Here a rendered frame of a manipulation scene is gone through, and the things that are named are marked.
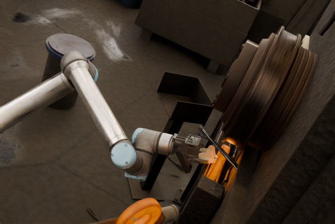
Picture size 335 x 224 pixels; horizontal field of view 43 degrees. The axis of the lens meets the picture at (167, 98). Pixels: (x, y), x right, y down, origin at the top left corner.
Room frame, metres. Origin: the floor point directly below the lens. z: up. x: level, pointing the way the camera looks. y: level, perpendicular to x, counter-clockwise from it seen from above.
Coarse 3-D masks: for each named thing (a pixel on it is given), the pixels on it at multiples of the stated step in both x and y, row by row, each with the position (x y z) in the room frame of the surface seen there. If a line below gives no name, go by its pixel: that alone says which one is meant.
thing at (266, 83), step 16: (288, 32) 1.48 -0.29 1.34; (272, 48) 1.33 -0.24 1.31; (288, 48) 1.36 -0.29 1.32; (272, 64) 1.29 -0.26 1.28; (256, 80) 1.25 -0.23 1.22; (272, 80) 1.26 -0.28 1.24; (256, 96) 1.23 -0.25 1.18; (240, 112) 1.21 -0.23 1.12; (256, 112) 1.22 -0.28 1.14; (240, 128) 1.23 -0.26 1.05; (240, 144) 1.27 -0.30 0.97
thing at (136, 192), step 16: (176, 80) 2.07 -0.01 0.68; (192, 80) 2.11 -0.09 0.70; (160, 96) 1.99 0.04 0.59; (176, 96) 2.07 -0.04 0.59; (192, 96) 2.09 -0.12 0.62; (208, 96) 1.97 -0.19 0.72; (176, 112) 1.81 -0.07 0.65; (192, 112) 1.85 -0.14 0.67; (208, 112) 1.89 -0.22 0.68; (176, 128) 1.92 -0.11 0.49; (160, 160) 1.92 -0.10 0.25; (144, 192) 1.89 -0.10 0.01; (160, 192) 1.95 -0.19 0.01
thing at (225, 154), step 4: (200, 128) 1.37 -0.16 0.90; (204, 132) 1.36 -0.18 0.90; (200, 136) 1.37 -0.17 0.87; (204, 136) 1.37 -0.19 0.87; (208, 136) 1.35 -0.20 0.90; (212, 140) 1.34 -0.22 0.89; (216, 144) 1.33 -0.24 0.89; (220, 148) 1.34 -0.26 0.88; (220, 152) 1.31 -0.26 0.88; (224, 152) 1.33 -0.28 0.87; (224, 156) 1.30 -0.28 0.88; (228, 156) 1.33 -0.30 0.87; (228, 160) 1.29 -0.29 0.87; (232, 160) 1.32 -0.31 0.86; (232, 164) 1.28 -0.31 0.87; (236, 164) 1.31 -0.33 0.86; (236, 168) 1.27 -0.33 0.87
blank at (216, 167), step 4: (224, 148) 1.44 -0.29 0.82; (228, 148) 1.45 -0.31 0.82; (228, 152) 1.43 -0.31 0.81; (220, 156) 1.40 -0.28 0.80; (216, 160) 1.38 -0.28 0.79; (220, 160) 1.39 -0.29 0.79; (224, 160) 1.39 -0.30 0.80; (212, 164) 1.46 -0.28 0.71; (216, 164) 1.37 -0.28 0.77; (220, 164) 1.38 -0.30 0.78; (212, 168) 1.37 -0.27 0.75; (216, 168) 1.37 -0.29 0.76; (220, 168) 1.37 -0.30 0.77; (208, 172) 1.42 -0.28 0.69; (212, 172) 1.37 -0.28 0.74; (216, 172) 1.36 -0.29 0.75; (208, 176) 1.37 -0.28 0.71; (212, 176) 1.37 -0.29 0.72; (216, 176) 1.36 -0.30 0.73
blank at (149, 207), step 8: (144, 200) 1.02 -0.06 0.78; (152, 200) 1.04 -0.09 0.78; (128, 208) 0.99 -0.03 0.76; (136, 208) 0.99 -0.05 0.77; (144, 208) 1.00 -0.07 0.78; (152, 208) 1.02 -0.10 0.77; (160, 208) 1.05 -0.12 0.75; (120, 216) 0.97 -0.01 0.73; (128, 216) 0.97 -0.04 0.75; (136, 216) 0.98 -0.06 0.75; (144, 216) 1.05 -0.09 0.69; (152, 216) 1.04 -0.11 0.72
